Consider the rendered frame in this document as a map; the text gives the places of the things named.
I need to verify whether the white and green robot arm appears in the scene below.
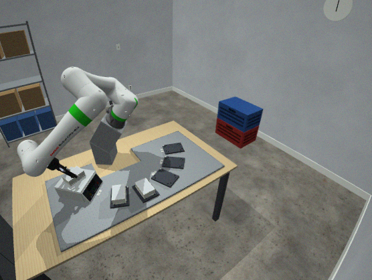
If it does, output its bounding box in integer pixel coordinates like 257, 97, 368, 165
17, 67, 138, 177

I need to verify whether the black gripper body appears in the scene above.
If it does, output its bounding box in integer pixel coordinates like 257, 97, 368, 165
48, 158, 63, 170

